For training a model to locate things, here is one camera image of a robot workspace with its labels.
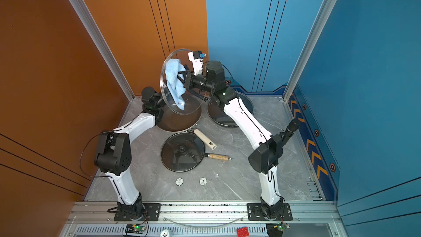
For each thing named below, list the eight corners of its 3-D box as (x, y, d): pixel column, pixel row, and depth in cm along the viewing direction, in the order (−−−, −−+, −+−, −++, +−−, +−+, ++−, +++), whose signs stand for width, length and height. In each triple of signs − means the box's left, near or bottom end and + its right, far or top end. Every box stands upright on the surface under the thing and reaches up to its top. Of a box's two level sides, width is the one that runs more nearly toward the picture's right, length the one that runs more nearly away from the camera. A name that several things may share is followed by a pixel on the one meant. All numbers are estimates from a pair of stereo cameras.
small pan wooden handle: (204, 158, 92) (204, 155, 89) (205, 154, 93) (204, 152, 91) (231, 161, 90) (231, 159, 88) (231, 158, 91) (231, 156, 89)
